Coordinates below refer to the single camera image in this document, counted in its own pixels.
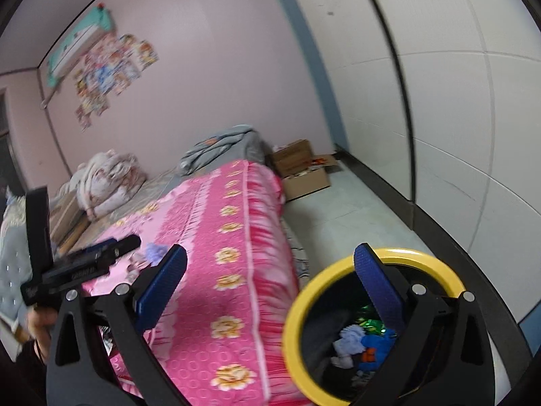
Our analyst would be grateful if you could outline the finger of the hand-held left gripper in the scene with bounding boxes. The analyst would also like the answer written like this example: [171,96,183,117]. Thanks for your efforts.
[53,234,142,290]

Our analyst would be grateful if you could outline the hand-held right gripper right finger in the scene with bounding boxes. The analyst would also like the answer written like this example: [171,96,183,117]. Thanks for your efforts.
[353,243,503,406]

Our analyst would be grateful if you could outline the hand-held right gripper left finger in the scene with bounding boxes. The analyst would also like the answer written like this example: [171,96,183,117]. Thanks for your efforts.
[44,244,189,406]

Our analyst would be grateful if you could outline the purple fluffy pompom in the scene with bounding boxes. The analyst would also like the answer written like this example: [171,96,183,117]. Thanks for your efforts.
[145,243,170,263]

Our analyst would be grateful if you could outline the green snack wrapper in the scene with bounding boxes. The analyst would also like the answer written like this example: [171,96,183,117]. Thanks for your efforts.
[355,304,390,335]

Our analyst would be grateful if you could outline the blue and lilac toys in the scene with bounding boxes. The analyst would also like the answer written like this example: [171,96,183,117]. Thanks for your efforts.
[359,328,398,368]

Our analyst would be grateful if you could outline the pale purple fluffy cloth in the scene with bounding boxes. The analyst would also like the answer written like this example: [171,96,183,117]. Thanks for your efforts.
[332,325,366,368]

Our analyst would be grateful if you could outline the yellow rim trash bin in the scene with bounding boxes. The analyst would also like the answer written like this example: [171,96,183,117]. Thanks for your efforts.
[282,247,466,404]

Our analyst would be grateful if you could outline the person's left hand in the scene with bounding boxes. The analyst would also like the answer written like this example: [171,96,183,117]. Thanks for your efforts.
[26,307,57,364]

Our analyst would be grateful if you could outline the pinkish grey cloth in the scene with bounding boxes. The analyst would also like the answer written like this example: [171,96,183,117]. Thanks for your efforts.
[126,254,148,282]

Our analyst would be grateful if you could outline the pale blue quilted cloth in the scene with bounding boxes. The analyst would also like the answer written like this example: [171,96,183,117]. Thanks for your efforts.
[0,197,32,339]

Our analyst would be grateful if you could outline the black bin liner bag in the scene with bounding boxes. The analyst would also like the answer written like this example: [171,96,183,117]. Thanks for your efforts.
[300,262,449,402]

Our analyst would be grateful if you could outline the pink floral blanket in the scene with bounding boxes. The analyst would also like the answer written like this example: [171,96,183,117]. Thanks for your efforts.
[80,160,309,406]

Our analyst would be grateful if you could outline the white floral quilt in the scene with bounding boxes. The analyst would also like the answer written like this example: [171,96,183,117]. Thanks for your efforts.
[70,149,148,221]

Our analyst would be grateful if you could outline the white patterned bed sheet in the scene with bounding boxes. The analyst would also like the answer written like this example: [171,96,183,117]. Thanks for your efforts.
[281,216,311,282]

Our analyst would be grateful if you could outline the grey bed sheet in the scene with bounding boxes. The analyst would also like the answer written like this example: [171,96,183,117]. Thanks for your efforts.
[139,168,189,204]

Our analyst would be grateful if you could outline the open brown cardboard box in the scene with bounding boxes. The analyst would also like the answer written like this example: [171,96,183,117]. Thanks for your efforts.
[281,154,341,201]

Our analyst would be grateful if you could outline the grey folded quilt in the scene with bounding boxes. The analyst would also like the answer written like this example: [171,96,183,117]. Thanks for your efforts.
[180,125,267,176]

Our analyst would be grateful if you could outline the closed brown cardboard box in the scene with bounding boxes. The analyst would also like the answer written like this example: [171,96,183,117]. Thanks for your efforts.
[270,139,315,176]

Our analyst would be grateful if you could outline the white panel wardrobe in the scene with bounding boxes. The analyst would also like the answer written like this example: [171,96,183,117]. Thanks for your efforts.
[275,0,541,347]

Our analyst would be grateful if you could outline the air conditioner with teal cover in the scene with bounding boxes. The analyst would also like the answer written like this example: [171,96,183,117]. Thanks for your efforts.
[46,6,117,89]

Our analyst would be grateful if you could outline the cluster of wall posters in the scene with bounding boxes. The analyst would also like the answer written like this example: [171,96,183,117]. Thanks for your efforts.
[74,34,159,132]

